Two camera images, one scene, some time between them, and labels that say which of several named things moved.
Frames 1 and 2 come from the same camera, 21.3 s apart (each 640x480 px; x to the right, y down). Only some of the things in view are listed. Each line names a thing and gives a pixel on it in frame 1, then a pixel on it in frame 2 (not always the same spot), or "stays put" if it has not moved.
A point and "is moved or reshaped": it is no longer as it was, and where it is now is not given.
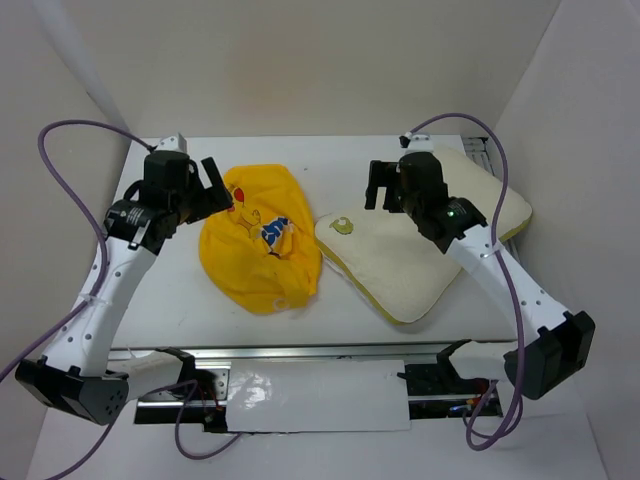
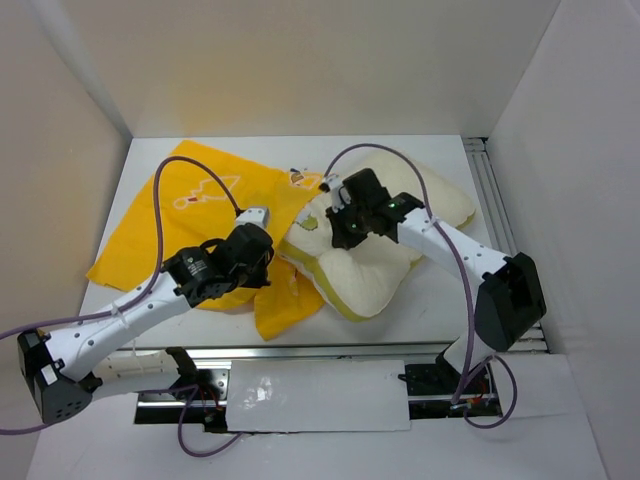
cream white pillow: x=390 y=265 is moved or reshaped
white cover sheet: x=317 y=395 stays put
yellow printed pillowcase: x=262 y=253 is moved or reshaped
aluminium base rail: x=436 y=387 stays put
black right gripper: x=380 y=175 -> x=341 y=237
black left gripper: x=210 y=201 -> x=260 y=278
